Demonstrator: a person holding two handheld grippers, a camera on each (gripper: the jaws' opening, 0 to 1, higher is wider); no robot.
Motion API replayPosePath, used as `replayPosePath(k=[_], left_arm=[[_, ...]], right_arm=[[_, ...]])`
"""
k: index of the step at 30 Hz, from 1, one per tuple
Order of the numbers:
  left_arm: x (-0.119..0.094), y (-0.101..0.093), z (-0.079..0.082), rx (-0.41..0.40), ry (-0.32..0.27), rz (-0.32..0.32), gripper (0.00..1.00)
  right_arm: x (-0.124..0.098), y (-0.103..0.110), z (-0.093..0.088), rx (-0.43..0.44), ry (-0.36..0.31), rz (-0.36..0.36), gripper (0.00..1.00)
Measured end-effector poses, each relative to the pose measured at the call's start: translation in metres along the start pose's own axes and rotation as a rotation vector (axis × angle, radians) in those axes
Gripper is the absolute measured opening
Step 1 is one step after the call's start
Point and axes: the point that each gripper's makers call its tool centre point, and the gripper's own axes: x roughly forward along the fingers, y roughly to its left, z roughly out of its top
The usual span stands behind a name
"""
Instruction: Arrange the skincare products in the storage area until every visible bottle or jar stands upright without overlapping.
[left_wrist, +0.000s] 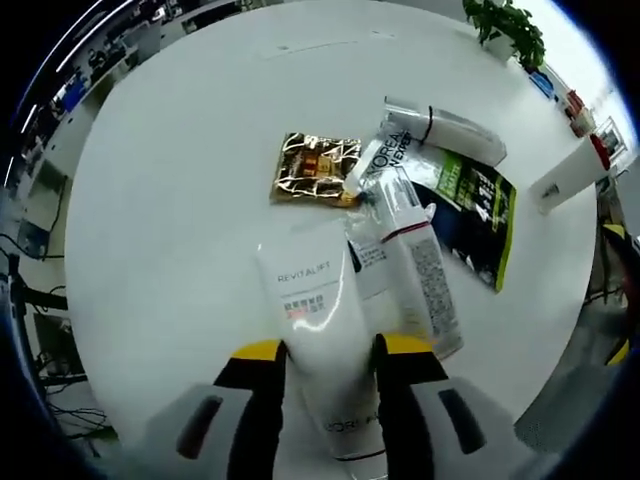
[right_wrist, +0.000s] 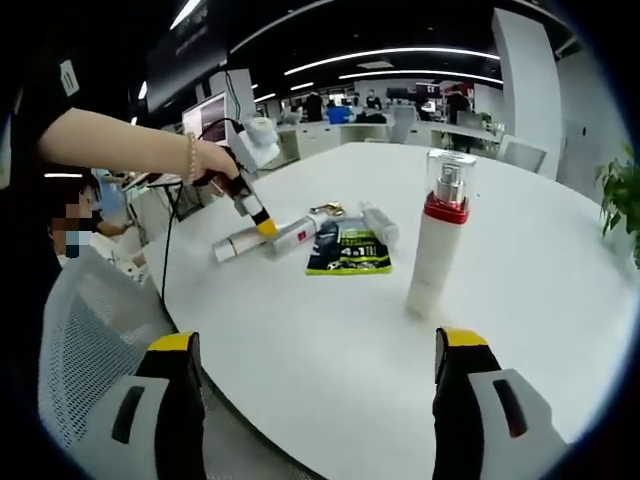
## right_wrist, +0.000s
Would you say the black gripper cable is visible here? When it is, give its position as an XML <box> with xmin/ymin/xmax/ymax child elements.
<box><xmin>144</xmin><ymin>117</ymin><xmax>249</xmax><ymax>301</ymax></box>

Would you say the large black wall screen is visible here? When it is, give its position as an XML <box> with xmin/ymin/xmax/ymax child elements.
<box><xmin>144</xmin><ymin>12</ymin><xmax>232</xmax><ymax>114</ymax></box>

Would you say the small white skincare bottle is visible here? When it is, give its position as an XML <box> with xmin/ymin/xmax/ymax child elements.
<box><xmin>358</xmin><ymin>199</ymin><xmax>401</xmax><ymax>245</ymax></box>
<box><xmin>269</xmin><ymin>213</ymin><xmax>329</xmax><ymax>257</ymax></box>

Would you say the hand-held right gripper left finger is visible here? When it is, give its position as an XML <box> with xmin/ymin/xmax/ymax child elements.
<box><xmin>84</xmin><ymin>329</ymin><xmax>206</xmax><ymax>480</ymax></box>

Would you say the white mesh office chair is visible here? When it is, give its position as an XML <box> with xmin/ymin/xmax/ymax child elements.
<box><xmin>37</xmin><ymin>249</ymin><xmax>321</xmax><ymax>480</ymax></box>

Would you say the person in black clothes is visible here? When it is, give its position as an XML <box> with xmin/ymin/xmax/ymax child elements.
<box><xmin>0</xmin><ymin>44</ymin><xmax>66</xmax><ymax>401</ymax></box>

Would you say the potted green plant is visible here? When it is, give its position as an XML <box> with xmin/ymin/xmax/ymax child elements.
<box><xmin>594</xmin><ymin>144</ymin><xmax>640</xmax><ymax>271</ymax></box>

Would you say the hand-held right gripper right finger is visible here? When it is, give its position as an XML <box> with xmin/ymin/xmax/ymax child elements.
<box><xmin>432</xmin><ymin>325</ymin><xmax>569</xmax><ymax>480</ymax></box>

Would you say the person's left hand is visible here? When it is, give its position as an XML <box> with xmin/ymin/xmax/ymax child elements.
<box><xmin>193</xmin><ymin>139</ymin><xmax>242</xmax><ymax>186</ymax></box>

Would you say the white skincare tube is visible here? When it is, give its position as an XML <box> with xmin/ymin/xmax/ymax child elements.
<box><xmin>212</xmin><ymin>219</ymin><xmax>284</xmax><ymax>264</ymax></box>

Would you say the computer monitor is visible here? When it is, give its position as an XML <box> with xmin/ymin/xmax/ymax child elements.
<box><xmin>181</xmin><ymin>91</ymin><xmax>230</xmax><ymax>140</ymax></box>

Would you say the gold skincare sachet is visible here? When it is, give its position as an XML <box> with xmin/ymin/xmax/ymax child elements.
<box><xmin>308</xmin><ymin>199</ymin><xmax>347</xmax><ymax>218</ymax></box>

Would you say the green black skincare sachet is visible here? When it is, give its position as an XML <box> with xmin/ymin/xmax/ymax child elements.
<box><xmin>304</xmin><ymin>217</ymin><xmax>395</xmax><ymax>278</ymax></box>

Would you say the tall red-collared skincare bottle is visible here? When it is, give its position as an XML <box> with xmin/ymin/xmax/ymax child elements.
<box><xmin>404</xmin><ymin>148</ymin><xmax>477</xmax><ymax>320</ymax></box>

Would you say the white office counter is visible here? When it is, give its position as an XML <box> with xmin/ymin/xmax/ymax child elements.
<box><xmin>272</xmin><ymin>122</ymin><xmax>392</xmax><ymax>162</ymax></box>

